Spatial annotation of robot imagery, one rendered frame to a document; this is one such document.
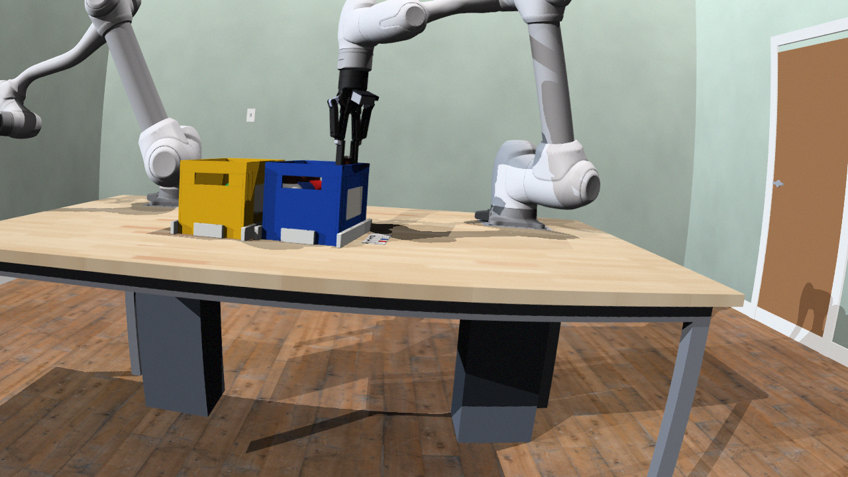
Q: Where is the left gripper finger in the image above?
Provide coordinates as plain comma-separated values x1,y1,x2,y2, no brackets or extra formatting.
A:
350,104,375,164
327,96,353,165

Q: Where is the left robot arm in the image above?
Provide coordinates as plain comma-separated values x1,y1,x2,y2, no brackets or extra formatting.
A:
337,0,600,229

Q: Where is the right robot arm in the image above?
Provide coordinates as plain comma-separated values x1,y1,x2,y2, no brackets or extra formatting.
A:
0,0,201,206

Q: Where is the blue bottle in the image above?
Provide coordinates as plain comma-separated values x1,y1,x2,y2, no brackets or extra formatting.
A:
297,176,315,189

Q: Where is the white paper slip with black markings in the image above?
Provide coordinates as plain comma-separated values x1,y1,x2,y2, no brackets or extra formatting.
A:
362,233,392,245

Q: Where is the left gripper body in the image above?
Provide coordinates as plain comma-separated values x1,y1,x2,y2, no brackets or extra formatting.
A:
337,70,368,111

